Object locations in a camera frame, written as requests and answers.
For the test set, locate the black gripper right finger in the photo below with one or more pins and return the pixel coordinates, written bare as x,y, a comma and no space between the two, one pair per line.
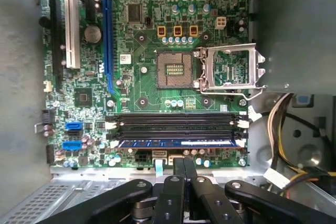
210,203

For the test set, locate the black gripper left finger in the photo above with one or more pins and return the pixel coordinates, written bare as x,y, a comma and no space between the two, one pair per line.
168,203

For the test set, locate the RAM stick with blue label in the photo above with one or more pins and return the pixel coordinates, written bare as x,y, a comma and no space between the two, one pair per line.
157,144

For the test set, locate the RAM slot with black clips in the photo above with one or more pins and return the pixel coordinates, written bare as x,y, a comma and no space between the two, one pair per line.
178,134
178,117

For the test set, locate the black open PC case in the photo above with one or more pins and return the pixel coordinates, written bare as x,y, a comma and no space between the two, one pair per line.
262,142

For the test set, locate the green Dell motherboard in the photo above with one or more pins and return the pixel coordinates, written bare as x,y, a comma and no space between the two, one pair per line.
157,98

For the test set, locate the grey metal disk bay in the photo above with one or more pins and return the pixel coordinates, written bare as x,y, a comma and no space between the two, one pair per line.
39,200

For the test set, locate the CPU socket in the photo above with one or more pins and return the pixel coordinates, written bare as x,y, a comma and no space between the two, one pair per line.
174,69

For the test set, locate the blue plastic case clip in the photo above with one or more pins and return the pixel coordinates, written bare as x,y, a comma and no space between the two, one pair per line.
304,100

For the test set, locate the metal socket cover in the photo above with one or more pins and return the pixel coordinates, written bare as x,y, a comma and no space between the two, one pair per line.
253,64

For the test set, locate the blue expansion slot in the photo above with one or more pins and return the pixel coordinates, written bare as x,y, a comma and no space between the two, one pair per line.
107,37

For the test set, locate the silver coin cell battery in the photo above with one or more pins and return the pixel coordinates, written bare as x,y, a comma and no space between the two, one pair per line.
92,34

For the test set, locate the grey power supply unit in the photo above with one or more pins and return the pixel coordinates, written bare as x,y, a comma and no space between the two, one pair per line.
294,37

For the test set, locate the black expansion slot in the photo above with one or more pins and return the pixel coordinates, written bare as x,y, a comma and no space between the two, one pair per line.
56,45

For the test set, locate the white expansion slot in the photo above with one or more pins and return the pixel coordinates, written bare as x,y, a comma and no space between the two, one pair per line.
72,30

